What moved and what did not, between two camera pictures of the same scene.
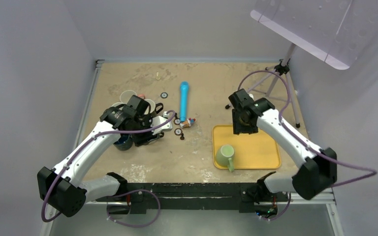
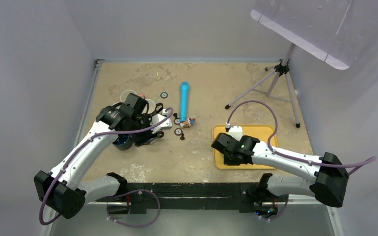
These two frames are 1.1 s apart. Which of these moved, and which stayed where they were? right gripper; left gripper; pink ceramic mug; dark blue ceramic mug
Moved: right gripper
Stayed: dark blue ceramic mug; pink ceramic mug; left gripper
